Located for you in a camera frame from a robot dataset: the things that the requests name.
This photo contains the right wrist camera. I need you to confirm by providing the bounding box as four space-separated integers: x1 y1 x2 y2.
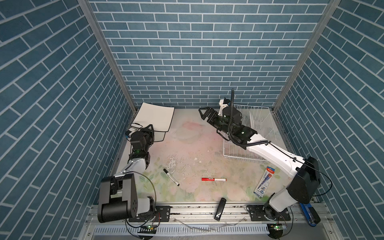
219 98 231 117

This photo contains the white square plate black rim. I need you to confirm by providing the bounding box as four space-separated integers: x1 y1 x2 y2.
154 131 166 143

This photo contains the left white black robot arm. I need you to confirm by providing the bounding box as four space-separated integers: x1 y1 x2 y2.
98 125 156 223

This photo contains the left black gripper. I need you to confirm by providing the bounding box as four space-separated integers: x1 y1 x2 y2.
138 123 154 155

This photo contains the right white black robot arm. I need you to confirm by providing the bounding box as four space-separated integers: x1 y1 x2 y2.
199 106 321 220

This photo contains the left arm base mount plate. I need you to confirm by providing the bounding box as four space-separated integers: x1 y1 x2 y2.
129 206 171 223

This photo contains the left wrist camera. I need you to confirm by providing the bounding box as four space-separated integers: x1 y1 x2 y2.
125 130 132 141

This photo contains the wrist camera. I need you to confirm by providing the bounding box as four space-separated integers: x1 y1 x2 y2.
219 98 231 117
125 130 132 141

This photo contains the white wire dish rack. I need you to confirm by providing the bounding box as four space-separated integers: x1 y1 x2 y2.
222 103 278 163

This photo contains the red marker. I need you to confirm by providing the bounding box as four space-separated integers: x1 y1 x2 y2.
202 178 227 182

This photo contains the black capped white marker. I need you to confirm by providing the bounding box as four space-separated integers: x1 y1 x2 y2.
163 169 180 187

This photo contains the black remote control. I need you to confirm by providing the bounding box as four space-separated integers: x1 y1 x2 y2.
214 198 227 221

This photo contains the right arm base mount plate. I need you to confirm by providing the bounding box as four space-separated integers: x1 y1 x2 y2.
246 205 291 222

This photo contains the blue black box cutter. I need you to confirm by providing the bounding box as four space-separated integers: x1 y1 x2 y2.
300 203 321 227

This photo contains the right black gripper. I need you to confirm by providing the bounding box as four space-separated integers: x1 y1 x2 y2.
200 106 234 138

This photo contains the aluminium front rail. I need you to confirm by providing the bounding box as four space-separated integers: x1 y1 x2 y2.
85 202 334 226

